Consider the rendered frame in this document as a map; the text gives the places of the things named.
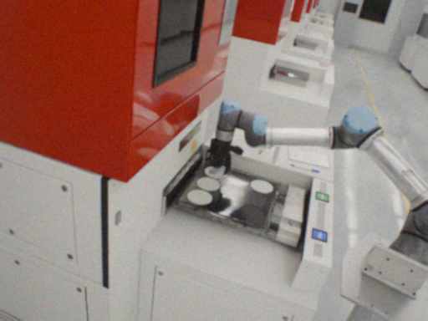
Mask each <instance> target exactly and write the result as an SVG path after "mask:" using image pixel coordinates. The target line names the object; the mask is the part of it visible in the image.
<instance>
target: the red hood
mask: <svg viewBox="0 0 428 321"><path fill-rule="evenodd" d="M237 1H238V0H0V140H2V141H4V142H6V143H8V144H12V145H15V146H17V147H21V148H24V149H26V150H29V151H33V152H35V153H38V154H40V155H45V156H47V157H50V158H52V159H56V160H58V161H62V162H65V163H68V164H70V165H72V166H78V167H80V168H83V169H85V170H87V171H92V172H94V173H97V174H100V175H102V176H108V177H109V178H112V179H113V180H118V181H122V182H124V183H126V184H127V183H128V181H130V180H131V179H132V178H133V177H134V176H136V174H137V173H138V172H139V171H140V170H141V169H142V168H144V167H145V166H146V165H147V164H148V163H149V162H150V161H151V160H152V159H153V158H155V157H156V156H157V154H159V153H160V152H161V150H162V149H164V148H166V146H167V145H169V144H170V143H171V141H172V140H174V139H175V137H177V136H178V135H179V134H180V133H181V132H182V131H183V130H184V129H185V128H186V127H187V126H189V124H190V123H191V122H192V121H193V120H194V119H195V118H196V117H198V116H199V115H200V114H201V113H202V112H203V111H204V110H205V109H206V108H207V107H208V106H209V105H211V104H212V103H213V102H214V101H215V100H216V99H217V98H218V97H219V96H220V95H221V94H222V87H223V84H224V79H225V69H226V66H227V60H228V55H229V47H230V43H231V40H232V32H233V31H232V29H233V24H234V20H235V16H236V12H237Z"/></svg>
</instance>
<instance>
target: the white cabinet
mask: <svg viewBox="0 0 428 321"><path fill-rule="evenodd" d="M137 311H138V318H137V321H311V319H312V318H313V316H314V315H315V312H316V311H314V310H312V309H308V308H305V307H302V306H299V305H298V304H294V303H291V302H287V301H284V300H283V299H279V298H276V297H272V296H269V295H268V294H264V293H261V292H258V291H254V290H252V289H250V288H245V287H243V286H242V285H239V284H235V283H232V282H229V281H226V280H224V279H221V278H217V277H214V276H212V275H211V274H206V273H204V272H201V271H199V270H195V269H193V268H190V267H188V266H183V265H181V264H179V263H177V262H172V261H170V260H168V259H166V258H164V257H158V256H156V255H155V254H152V253H150V252H145V251H143V250H141V252H140V280H139V298H138V308H137Z"/></svg>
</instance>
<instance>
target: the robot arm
mask: <svg viewBox="0 0 428 321"><path fill-rule="evenodd" d="M239 107H240V104H239V103H238V102H236V101H234V100H231V99H226V100H223V101H222V102H221V108H220V110H219V115H218V120H217V130H216V134H215V136H216V138H213V139H211V145H210V149H207V151H206V159H205V161H207V160H209V161H210V163H211V166H212V168H211V169H210V170H209V173H210V174H215V175H214V177H215V178H216V179H217V181H221V180H222V179H223V178H224V177H225V176H226V174H227V173H228V172H229V171H230V167H231V158H232V157H231V154H230V151H231V152H233V153H235V154H237V155H242V154H243V152H244V150H243V149H242V148H241V147H240V146H238V145H232V140H233V137H234V135H235V128H237V129H239V130H244V140H245V142H246V144H247V145H248V146H249V147H252V148H257V147H259V146H260V145H306V146H327V147H328V149H329V150H351V149H354V148H357V149H358V150H364V151H365V152H366V153H367V154H368V155H369V157H370V158H371V159H372V160H373V161H374V162H375V163H376V165H377V166H378V167H379V168H380V169H381V170H382V171H383V172H384V173H385V174H386V175H387V177H388V178H390V180H391V181H393V184H394V185H395V186H396V187H397V188H398V189H399V190H400V192H401V193H402V194H403V195H404V196H405V197H406V199H407V200H409V203H410V209H409V211H408V216H407V218H406V219H405V223H404V225H403V227H402V228H401V230H400V234H399V236H398V237H397V238H396V239H395V240H394V241H393V242H392V243H391V244H390V245H389V246H388V248H390V249H392V250H393V251H396V252H398V253H401V254H402V255H404V256H407V257H408V258H411V259H413V260H414V261H417V262H418V263H421V264H423V265H426V266H427V265H428V184H427V183H426V182H425V181H424V180H423V179H422V177H420V175H419V174H418V173H417V172H416V171H415V170H414V169H413V168H412V166H411V165H410V163H409V162H407V160H406V159H405V158H404V157H403V156H402V155H401V154H400V153H399V151H397V150H396V149H395V147H393V145H392V144H391V143H390V142H389V141H388V140H387V139H386V138H385V137H384V129H383V128H382V127H380V124H379V123H378V117H377V114H376V113H375V111H374V110H372V109H371V108H370V107H367V106H362V105H358V106H353V107H351V108H350V109H349V110H348V111H347V112H346V113H344V117H343V118H342V121H341V124H340V125H331V126H330V127H329V128H327V129H321V128H298V127H268V118H266V117H264V116H262V115H260V114H255V113H250V112H247V111H245V110H241V109H240V108H239ZM207 153H210V155H209V157H208V158H207Z"/></svg>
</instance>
